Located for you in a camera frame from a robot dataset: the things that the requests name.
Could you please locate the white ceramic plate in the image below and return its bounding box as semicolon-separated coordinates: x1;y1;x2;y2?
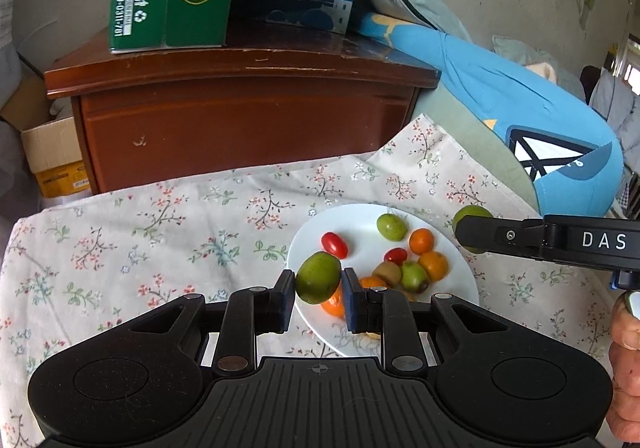
286;203;480;356

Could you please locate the red cherry tomato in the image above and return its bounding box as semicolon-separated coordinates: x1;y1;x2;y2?
321;231;349;260
384;248;408;266

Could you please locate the cardboard box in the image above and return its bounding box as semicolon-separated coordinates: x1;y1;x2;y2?
1;74;91;204

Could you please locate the orange tangerine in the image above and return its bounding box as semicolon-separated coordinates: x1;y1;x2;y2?
359;276;387;289
408;228;435;256
320;284;345;319
418;251;449;283

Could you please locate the grey pillow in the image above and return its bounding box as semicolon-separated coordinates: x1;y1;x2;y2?
492;35;586;101

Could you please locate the blue plush pillow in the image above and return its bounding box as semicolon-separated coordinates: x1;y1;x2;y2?
358;14;624;217

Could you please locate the brown longan fruit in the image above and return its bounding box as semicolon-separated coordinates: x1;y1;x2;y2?
372;260;402;288

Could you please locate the checkered hanging cloth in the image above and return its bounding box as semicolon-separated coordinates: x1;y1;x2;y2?
0;0;24;232

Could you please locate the person's right hand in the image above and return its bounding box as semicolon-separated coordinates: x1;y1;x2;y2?
606;295;640;444

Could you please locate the brown wooden cabinet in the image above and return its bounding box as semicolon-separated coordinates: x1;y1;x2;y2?
44;26;439;193

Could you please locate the floral tablecloth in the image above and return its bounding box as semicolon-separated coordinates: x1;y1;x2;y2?
0;113;622;448

